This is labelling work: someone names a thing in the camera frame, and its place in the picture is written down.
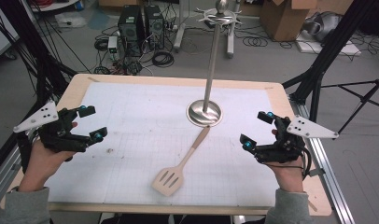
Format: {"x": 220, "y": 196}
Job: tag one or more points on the black tripod stand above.
{"x": 362, "y": 96}

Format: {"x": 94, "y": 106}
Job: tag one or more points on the aluminium rail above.
{"x": 327, "y": 174}
{"x": 2, "y": 177}

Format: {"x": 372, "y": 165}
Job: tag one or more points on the person's left hand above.
{"x": 41, "y": 165}

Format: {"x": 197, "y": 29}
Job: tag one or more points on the white desk leg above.
{"x": 179, "y": 31}
{"x": 230, "y": 43}

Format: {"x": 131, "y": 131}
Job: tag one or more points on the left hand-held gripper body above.
{"x": 53, "y": 133}

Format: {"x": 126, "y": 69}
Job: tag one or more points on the black computer tower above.
{"x": 131, "y": 29}
{"x": 154, "y": 26}

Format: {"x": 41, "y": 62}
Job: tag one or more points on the white grid mat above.
{"x": 131, "y": 105}

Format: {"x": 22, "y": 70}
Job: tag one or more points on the grey bag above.
{"x": 323, "y": 26}

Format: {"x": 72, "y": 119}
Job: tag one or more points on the white cabinet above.
{"x": 1, "y": 34}

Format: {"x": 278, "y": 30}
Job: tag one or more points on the steel utensil stand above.
{"x": 212, "y": 62}

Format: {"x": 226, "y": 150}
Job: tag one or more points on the brown cardboard box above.
{"x": 282, "y": 18}

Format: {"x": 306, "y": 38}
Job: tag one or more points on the small white electronics box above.
{"x": 112, "y": 44}

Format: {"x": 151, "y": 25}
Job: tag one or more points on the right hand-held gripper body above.
{"x": 287, "y": 149}

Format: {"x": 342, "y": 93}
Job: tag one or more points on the small metal bracket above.
{"x": 316, "y": 172}

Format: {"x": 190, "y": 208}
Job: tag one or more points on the person's right hand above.
{"x": 288, "y": 177}

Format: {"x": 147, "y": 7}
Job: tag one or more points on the black truss frame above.
{"x": 330, "y": 46}

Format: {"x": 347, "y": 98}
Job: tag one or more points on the beige slotted spatula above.
{"x": 169, "y": 180}

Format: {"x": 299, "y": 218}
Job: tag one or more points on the white foam board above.
{"x": 346, "y": 49}

